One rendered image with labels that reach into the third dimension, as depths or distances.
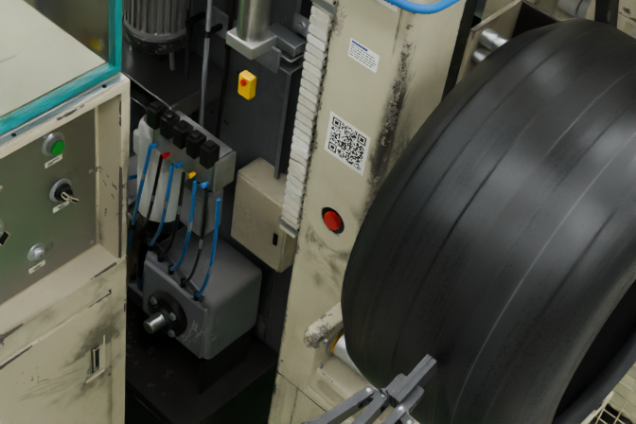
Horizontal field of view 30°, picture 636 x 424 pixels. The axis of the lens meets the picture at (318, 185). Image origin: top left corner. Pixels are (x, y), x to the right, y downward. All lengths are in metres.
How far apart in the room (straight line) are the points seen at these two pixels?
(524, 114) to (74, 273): 0.82
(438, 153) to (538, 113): 0.13
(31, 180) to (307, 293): 0.50
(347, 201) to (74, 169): 0.41
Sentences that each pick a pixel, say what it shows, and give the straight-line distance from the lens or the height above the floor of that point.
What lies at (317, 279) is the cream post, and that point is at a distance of 1.91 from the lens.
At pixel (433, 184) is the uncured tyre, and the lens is 1.41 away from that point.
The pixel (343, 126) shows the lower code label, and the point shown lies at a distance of 1.68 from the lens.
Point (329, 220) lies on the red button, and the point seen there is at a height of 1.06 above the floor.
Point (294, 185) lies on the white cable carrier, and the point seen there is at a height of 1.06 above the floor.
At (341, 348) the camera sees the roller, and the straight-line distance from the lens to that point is 1.84.
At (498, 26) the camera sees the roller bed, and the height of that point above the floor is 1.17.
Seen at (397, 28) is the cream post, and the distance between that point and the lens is 1.53.
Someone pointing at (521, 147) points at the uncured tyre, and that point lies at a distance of 1.40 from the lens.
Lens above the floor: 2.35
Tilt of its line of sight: 44 degrees down
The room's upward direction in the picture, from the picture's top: 10 degrees clockwise
